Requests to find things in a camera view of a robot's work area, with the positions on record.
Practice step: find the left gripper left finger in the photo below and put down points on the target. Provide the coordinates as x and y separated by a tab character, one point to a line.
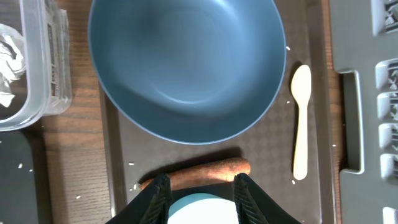
150	206

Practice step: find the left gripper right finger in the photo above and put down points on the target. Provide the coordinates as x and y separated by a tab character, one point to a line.
254	206

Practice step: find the light blue small bowl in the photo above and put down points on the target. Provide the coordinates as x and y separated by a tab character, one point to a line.
202	208

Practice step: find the snack wrapper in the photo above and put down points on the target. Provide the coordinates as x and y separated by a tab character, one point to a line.
12	61

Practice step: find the clear plastic waste bin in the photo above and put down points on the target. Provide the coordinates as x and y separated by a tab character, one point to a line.
45	89

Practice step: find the grey dishwasher rack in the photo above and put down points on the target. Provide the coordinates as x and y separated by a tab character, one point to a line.
364	45

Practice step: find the orange carrot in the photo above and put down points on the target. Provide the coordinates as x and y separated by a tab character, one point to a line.
210	173

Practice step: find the brown serving tray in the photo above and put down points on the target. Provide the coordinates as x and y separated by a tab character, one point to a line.
133	155

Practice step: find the black rectangular tray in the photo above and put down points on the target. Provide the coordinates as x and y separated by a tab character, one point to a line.
25	195

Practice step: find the yellow plastic spoon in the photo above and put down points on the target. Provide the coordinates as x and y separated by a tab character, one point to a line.
301	88

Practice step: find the dark blue bowl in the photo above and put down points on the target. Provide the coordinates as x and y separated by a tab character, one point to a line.
189	71

